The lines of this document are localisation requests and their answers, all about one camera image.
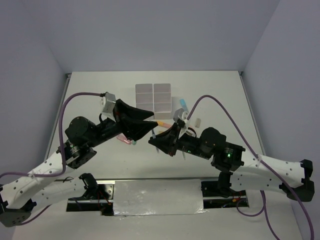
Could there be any right white organizer tray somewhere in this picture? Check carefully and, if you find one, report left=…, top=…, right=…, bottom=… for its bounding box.
left=153, top=83, right=172, bottom=120

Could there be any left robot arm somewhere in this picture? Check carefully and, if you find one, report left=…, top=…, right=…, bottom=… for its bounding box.
left=0, top=99, right=158, bottom=228

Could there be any silver foil cover plate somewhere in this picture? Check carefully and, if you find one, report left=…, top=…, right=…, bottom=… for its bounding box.
left=113, top=179, right=205, bottom=216

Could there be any blue pen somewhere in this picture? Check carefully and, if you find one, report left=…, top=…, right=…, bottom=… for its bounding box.
left=151, top=129, right=160, bottom=154

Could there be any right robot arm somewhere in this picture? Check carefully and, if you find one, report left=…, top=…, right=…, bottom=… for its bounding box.
left=148, top=124, right=315, bottom=202

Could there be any blue highlighter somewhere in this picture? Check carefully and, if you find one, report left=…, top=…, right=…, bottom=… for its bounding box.
left=179, top=98, right=188, bottom=111

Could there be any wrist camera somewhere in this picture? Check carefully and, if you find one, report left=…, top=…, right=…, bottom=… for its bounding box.
left=173, top=108, right=189, bottom=133
left=100, top=92, right=116, bottom=121

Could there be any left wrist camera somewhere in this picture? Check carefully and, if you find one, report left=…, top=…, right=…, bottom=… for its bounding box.
left=100, top=92, right=116, bottom=121

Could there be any orange pink highlighter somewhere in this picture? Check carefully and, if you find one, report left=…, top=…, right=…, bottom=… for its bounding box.
left=157, top=120, right=172, bottom=129

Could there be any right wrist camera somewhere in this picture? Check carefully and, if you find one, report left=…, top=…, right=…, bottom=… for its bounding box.
left=173, top=108, right=189, bottom=133

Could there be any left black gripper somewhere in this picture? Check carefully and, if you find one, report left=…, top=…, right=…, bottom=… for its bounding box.
left=87, top=98, right=158, bottom=148

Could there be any beige eraser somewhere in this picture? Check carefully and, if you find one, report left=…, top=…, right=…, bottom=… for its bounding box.
left=194, top=118, right=201, bottom=128

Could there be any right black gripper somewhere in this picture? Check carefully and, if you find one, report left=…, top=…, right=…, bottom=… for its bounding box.
left=148, top=121, right=211, bottom=160

